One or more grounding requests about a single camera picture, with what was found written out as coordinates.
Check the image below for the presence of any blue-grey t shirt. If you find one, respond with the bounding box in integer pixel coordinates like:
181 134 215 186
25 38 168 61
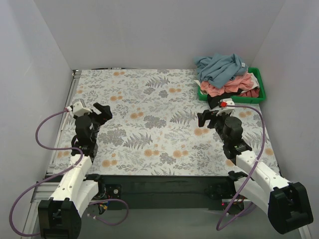
194 53 248 89

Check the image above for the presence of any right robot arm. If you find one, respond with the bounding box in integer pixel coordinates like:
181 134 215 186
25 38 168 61
197 107 314 234

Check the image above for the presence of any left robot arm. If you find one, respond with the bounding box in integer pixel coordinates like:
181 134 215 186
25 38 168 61
38 102 113 239

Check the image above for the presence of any black t shirt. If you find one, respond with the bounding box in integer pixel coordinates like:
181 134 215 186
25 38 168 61
207 90 242 110

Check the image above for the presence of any green plastic bin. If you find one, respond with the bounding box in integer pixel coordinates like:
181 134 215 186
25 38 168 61
195 67 266 104

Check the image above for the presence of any dark red t shirt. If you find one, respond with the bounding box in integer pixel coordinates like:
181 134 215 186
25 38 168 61
239 88 260 98

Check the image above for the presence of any pink t shirt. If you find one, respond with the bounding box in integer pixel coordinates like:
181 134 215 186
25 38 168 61
200 72 249 97

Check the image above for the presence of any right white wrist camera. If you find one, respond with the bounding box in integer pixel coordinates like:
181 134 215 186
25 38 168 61
216 99 235 116

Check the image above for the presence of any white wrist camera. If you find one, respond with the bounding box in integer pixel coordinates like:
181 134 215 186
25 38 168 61
65 101 92 117
216 99 235 116

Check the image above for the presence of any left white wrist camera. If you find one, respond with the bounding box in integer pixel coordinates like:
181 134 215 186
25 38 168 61
65 101 92 117

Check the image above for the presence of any aluminium rail frame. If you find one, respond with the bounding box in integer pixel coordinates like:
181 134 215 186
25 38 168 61
12 68 73 234

